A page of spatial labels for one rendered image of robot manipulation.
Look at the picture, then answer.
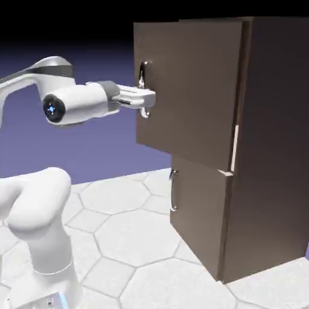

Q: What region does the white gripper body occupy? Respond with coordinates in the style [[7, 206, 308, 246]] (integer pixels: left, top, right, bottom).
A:
[[111, 84, 157, 109]]

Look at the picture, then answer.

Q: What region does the silver curved door handle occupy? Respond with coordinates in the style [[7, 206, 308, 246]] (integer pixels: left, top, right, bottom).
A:
[[137, 61, 152, 119], [168, 168, 179, 212]]

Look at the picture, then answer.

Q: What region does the large brown cabinet door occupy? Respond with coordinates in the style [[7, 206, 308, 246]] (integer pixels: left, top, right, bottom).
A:
[[133, 20, 244, 173]]

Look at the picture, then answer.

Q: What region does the dark brown wooden cabinet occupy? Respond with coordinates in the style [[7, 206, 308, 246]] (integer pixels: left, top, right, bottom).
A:
[[133, 16, 309, 285]]

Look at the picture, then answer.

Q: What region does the small brown cabinet door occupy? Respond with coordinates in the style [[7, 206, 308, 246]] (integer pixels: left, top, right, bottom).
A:
[[170, 154, 234, 282]]

